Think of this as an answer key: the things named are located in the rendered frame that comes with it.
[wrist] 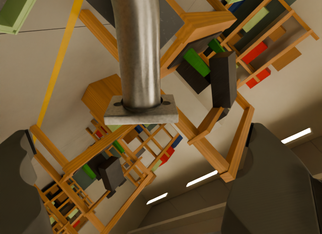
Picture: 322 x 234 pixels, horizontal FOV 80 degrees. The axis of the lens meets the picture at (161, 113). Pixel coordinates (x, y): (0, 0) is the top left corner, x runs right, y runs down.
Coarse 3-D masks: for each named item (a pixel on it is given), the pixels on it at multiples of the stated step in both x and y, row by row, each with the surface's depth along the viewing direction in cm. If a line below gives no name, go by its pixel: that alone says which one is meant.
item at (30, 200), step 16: (0, 144) 9; (16, 144) 9; (32, 144) 11; (0, 160) 8; (16, 160) 8; (0, 176) 8; (16, 176) 8; (32, 176) 9; (0, 192) 7; (16, 192) 7; (32, 192) 7; (0, 208) 6; (16, 208) 6; (32, 208) 6; (0, 224) 6; (16, 224) 6; (32, 224) 6; (48, 224) 7
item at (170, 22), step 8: (0, 0) 15; (88, 0) 15; (96, 0) 15; (104, 0) 15; (160, 0) 16; (0, 8) 16; (96, 8) 16; (104, 8) 16; (112, 8) 16; (160, 8) 16; (168, 8) 16; (104, 16) 16; (112, 16) 16; (160, 16) 16; (168, 16) 16; (176, 16) 16; (112, 24) 16; (160, 24) 16; (168, 24) 16; (176, 24) 16; (160, 32) 17; (168, 32) 17; (176, 32) 17; (160, 40) 17; (168, 40) 17; (160, 48) 17
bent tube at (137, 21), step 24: (120, 0) 11; (144, 0) 11; (120, 24) 12; (144, 24) 12; (120, 48) 13; (144, 48) 12; (120, 72) 14; (144, 72) 13; (120, 96) 17; (144, 96) 14; (168, 96) 17; (120, 120) 14; (144, 120) 14; (168, 120) 14
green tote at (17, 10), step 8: (8, 0) 26; (16, 0) 26; (24, 0) 25; (32, 0) 26; (8, 8) 26; (16, 8) 26; (24, 8) 26; (0, 16) 26; (8, 16) 26; (16, 16) 26; (24, 16) 27; (0, 24) 25; (8, 24) 26; (16, 24) 27; (8, 32) 27; (16, 32) 28
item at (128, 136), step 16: (96, 128) 503; (144, 128) 590; (160, 128) 624; (112, 144) 499; (144, 144) 551; (176, 144) 639; (128, 160) 499; (160, 160) 564; (128, 176) 524; (144, 176) 500
